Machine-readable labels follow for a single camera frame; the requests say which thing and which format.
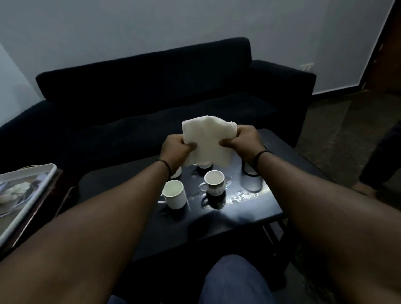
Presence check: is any black sofa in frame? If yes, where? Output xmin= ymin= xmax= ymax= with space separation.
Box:
xmin=0 ymin=37 xmax=317 ymax=201

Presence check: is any crumpled white cloth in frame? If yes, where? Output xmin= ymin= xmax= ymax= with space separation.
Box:
xmin=0 ymin=182 xmax=31 ymax=205

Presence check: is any white tray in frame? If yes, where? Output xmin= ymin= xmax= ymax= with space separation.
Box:
xmin=0 ymin=163 xmax=58 ymax=248

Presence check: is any person's right forearm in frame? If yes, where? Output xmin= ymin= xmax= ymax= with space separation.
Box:
xmin=256 ymin=152 xmax=401 ymax=304

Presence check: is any person's left forearm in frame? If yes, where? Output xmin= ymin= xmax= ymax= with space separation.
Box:
xmin=0 ymin=160 xmax=170 ymax=304

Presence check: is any white cloth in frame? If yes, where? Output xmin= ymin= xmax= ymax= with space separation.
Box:
xmin=0 ymin=182 xmax=31 ymax=205
xmin=182 ymin=115 xmax=237 ymax=168

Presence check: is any black coffee table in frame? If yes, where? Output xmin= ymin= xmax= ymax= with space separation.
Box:
xmin=77 ymin=128 xmax=329 ymax=289

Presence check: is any dark wooden door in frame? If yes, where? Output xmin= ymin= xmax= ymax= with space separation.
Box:
xmin=363 ymin=0 xmax=401 ymax=92

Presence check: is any white cup with patterned band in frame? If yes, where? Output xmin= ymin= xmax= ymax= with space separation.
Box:
xmin=199 ymin=170 xmax=226 ymax=196

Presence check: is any clear drinking glass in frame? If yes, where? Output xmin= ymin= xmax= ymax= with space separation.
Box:
xmin=241 ymin=144 xmax=267 ymax=193

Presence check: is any black wristband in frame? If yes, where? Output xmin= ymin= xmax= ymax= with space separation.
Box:
xmin=252 ymin=150 xmax=274 ymax=173
xmin=156 ymin=158 xmax=172 ymax=181

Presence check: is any person's left hand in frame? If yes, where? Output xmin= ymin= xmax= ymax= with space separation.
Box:
xmin=159 ymin=134 xmax=198 ymax=176

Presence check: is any plain white cup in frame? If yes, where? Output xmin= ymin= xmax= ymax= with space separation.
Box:
xmin=157 ymin=180 xmax=188 ymax=210

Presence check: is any person's right hand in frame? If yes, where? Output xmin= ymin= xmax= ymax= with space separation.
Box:
xmin=219 ymin=125 xmax=266 ymax=165

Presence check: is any person's blue jeans leg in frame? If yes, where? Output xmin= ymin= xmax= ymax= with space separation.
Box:
xmin=108 ymin=254 xmax=277 ymax=304

